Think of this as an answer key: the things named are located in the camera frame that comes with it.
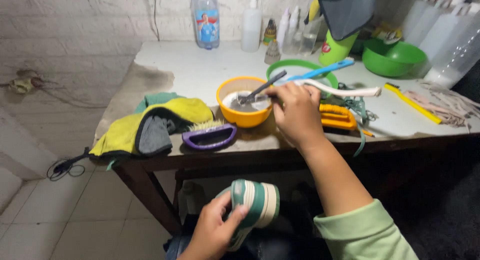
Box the person's left hand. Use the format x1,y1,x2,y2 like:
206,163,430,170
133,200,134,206
179,191,250,260

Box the black cable coil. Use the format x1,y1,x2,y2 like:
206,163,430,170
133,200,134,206
46,147,91,182

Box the small white nozzle bottle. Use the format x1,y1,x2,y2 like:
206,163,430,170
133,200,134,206
276,8,291,49

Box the crumpled yellowish scrap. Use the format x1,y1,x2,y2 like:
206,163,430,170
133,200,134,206
8,70,45,95

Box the teal cloth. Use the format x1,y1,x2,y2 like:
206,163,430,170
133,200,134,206
134,92,185,114

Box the dark wooden table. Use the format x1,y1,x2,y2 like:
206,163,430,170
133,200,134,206
93,41,480,236

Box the small clear nozzle bottle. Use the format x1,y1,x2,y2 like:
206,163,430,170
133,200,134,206
283,5,302,55

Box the small grey cone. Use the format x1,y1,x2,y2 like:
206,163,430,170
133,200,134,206
264,39,281,65

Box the blue handled brush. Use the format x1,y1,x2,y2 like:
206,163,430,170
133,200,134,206
287,58,355,82

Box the orange scrub brush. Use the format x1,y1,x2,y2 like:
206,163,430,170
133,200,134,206
319,104,359,132

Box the deep green plastic bowl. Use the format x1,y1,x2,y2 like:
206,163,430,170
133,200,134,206
361,38,428,78

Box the yellow long thin brush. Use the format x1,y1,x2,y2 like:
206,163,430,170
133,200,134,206
384,83,443,125

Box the white long handled brush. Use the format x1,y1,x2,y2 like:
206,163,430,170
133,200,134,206
292,79,383,99

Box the round holder of bits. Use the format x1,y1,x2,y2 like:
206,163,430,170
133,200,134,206
263,18,278,46

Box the black handled brush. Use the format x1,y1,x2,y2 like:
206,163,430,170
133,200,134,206
239,70,288,105

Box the green plastic cup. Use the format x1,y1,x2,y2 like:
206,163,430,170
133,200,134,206
318,29,360,67

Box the yellow plastic bowl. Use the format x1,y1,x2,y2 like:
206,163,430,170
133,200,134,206
216,76,274,129

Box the white pump bottle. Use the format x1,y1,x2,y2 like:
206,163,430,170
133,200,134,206
240,0,263,53

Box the yellow white packet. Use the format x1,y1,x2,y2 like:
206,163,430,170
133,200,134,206
371,22,403,45

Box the person's right hand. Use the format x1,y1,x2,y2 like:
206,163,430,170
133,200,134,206
264,82,325,149

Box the purple scrub brush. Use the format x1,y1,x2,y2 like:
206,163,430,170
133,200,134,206
182,119,238,151

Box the clear bottle blue label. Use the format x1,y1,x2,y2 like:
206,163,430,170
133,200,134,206
191,0,221,50

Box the teal shoelaces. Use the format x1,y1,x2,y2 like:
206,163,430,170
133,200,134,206
337,83,379,158

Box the small grey brush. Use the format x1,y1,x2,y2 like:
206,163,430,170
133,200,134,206
240,94,277,104

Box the thin dark wall cable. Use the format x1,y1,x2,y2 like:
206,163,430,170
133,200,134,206
152,0,161,42

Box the yellow grey microfibre cloth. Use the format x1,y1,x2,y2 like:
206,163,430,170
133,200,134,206
89,98,215,158
304,0,379,42

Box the green white sneaker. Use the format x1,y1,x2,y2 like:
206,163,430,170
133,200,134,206
215,179,281,252

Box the shallow green rimmed bowl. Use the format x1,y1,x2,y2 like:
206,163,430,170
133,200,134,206
266,59,339,99

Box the pile of beige shoelaces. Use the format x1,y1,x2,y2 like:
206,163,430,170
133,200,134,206
403,79,480,129

